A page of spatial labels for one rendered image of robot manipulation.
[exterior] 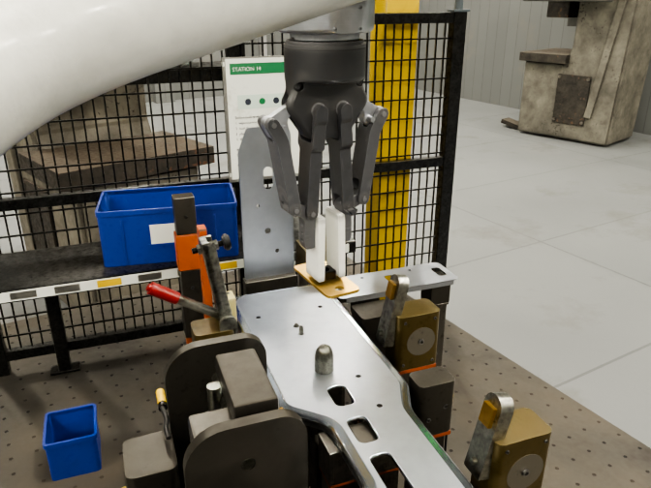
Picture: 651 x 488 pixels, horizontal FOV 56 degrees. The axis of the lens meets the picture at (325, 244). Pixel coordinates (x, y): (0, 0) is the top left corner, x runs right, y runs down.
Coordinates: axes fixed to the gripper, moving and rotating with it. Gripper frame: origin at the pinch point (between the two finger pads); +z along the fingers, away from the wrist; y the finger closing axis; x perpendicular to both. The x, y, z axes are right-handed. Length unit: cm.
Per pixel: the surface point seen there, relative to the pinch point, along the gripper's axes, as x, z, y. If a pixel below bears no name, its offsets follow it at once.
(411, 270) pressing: 53, 36, 50
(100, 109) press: 288, 32, 18
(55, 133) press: 281, 41, -6
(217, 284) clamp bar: 39.2, 21.6, -0.2
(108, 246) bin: 80, 27, -12
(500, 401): -4.0, 25.3, 23.5
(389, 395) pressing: 15.2, 35.5, 19.4
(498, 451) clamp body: -5.5, 32.1, 22.8
